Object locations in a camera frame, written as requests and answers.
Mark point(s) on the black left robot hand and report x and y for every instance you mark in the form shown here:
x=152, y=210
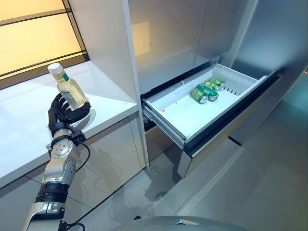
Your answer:
x=60, y=115

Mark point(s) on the yellow tea bottle white cap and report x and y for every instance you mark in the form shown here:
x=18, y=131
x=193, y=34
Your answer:
x=69, y=91

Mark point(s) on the steel fridge drawer white tray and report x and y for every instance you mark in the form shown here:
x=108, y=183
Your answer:
x=192, y=115

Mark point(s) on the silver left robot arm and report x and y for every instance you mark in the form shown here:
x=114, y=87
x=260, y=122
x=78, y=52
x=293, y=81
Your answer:
x=57, y=168

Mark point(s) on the lowest steel fridge drawer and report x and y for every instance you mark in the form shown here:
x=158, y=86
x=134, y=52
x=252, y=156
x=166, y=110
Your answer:
x=158, y=144

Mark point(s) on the wide steel fridge door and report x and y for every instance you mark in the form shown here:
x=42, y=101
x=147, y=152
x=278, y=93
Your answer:
x=168, y=43

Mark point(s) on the narrow steel fridge door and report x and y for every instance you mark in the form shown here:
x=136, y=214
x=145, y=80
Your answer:
x=223, y=29

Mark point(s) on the white countertop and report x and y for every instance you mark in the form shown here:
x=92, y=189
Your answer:
x=24, y=125

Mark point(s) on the narrow beige cabinet door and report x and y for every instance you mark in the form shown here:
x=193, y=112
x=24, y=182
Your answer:
x=137, y=142

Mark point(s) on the yellow lit window panel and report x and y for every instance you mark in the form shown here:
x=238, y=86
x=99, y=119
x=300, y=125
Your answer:
x=29, y=36

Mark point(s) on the tall white side panel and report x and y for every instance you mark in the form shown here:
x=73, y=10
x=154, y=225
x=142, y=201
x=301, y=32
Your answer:
x=103, y=36

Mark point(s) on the green drink can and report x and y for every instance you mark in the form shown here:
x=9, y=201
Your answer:
x=198, y=94
x=209, y=92
x=217, y=82
x=211, y=85

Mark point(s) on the grey robot torso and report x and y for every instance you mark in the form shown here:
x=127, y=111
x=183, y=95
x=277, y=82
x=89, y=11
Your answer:
x=173, y=225

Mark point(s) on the tall grey side panel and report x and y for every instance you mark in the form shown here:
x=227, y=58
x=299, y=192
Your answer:
x=276, y=48

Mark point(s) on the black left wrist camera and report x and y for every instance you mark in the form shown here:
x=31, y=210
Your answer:
x=78, y=137

